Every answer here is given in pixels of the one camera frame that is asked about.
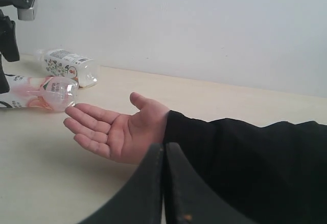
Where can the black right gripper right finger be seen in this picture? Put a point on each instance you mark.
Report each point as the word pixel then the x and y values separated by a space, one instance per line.
pixel 188 199

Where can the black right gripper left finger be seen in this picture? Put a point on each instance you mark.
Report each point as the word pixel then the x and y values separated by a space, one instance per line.
pixel 140 199

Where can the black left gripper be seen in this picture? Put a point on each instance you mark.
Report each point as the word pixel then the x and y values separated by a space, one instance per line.
pixel 9 48

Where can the floral label clear bottle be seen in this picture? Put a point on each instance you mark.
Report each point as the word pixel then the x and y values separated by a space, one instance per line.
pixel 63 63

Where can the pink peach label bottle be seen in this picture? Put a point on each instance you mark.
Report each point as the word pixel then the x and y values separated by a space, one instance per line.
pixel 52 93

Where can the black sleeve forearm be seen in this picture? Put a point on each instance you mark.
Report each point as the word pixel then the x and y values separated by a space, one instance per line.
pixel 272 174

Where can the open person hand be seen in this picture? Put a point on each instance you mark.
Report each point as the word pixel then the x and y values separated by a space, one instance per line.
pixel 118 137

